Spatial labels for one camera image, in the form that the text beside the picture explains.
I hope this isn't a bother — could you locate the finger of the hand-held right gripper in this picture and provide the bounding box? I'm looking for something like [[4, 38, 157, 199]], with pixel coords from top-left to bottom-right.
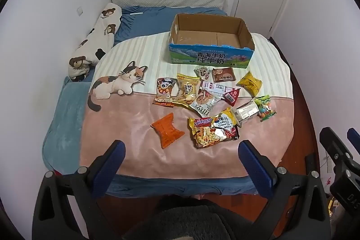
[[319, 127, 354, 173], [347, 128, 360, 162]]

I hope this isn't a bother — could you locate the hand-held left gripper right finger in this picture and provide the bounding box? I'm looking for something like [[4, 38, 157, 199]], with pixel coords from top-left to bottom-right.
[[238, 139, 331, 240]]

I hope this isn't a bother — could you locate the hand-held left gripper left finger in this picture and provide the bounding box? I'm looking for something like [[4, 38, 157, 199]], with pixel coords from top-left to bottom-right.
[[31, 139, 126, 240]]

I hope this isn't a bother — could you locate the clear snack pack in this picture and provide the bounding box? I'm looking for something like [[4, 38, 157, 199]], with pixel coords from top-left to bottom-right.
[[232, 101, 261, 128]]

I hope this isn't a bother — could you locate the yellow instant noodle packet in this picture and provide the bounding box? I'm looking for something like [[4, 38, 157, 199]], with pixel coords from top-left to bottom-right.
[[188, 107, 239, 149]]

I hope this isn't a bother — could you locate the green candy packet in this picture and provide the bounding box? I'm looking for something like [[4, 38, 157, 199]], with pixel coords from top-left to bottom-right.
[[254, 95, 277, 122]]

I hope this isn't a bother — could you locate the orange snack packet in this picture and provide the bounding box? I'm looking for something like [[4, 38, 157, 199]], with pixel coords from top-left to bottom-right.
[[151, 112, 185, 149]]

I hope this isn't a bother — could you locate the white cookie packet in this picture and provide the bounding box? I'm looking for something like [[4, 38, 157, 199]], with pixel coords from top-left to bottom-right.
[[189, 90, 221, 118]]

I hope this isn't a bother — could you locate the panda print snack packet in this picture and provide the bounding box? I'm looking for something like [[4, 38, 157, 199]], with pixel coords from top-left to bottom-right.
[[153, 77, 178, 108]]

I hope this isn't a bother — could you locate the long white red packet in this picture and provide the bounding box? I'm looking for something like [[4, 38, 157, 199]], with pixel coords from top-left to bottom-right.
[[200, 80, 235, 94]]

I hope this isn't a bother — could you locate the brown snack packet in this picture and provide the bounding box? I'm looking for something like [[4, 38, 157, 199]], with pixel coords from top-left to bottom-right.
[[211, 67, 235, 82]]

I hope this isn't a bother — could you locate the yellow bread snack packet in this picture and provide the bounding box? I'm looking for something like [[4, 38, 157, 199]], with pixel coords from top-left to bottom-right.
[[172, 73, 201, 108]]

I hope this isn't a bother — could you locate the printed cardboard box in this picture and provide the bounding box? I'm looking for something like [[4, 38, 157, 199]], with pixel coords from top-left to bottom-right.
[[168, 13, 256, 70]]

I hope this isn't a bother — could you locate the cat print blanket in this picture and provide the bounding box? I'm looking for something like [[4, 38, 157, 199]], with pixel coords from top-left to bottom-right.
[[79, 32, 294, 180]]

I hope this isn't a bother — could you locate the teal fleece blanket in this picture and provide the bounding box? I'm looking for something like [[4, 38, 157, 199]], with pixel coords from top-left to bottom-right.
[[42, 83, 93, 173]]

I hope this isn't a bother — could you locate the red triangular snack packet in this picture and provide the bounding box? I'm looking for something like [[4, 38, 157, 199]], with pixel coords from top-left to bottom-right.
[[222, 87, 241, 104]]

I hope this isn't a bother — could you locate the dark grey fleece clothing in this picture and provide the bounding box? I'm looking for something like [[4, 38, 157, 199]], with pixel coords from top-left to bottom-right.
[[121, 195, 254, 240]]

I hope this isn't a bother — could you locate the yellow crinkled snack packet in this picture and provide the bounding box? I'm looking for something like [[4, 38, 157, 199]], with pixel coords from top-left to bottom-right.
[[236, 71, 263, 96]]

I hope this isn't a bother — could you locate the small grey snack packet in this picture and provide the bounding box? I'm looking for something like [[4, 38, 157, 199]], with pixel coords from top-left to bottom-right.
[[195, 66, 213, 80]]

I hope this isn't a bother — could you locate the bear print long pillow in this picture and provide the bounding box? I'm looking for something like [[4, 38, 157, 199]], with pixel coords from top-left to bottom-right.
[[69, 2, 123, 81]]

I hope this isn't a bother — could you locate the blue bed sheet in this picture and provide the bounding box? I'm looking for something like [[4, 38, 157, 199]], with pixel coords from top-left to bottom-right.
[[63, 6, 258, 198]]

